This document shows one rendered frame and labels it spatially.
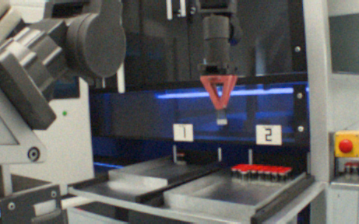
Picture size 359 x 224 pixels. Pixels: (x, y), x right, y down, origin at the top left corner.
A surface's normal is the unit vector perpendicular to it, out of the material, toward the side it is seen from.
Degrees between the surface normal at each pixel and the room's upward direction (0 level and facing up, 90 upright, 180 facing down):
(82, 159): 90
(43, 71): 95
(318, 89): 90
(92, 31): 96
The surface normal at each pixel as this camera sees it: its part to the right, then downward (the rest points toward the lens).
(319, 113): -0.61, 0.07
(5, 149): 0.82, -0.01
